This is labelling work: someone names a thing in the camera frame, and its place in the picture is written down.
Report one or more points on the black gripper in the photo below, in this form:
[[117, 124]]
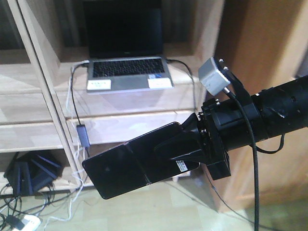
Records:
[[226, 130]]

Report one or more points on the black foldable smartphone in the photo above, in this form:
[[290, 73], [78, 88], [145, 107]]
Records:
[[135, 164]]

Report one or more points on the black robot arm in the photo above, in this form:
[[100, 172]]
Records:
[[273, 112]]

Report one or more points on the wooden shelf desk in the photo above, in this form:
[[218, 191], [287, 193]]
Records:
[[263, 42]]

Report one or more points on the grey usb adapter dongle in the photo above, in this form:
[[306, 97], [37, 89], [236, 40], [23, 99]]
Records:
[[83, 136]]

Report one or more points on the grey open laptop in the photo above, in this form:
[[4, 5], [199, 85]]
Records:
[[125, 42]]

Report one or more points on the black folded stand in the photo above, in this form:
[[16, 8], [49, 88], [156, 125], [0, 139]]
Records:
[[31, 172]]

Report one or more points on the white power strip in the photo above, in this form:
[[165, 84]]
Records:
[[30, 223]]

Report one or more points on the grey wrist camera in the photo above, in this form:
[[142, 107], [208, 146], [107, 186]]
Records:
[[211, 77]]

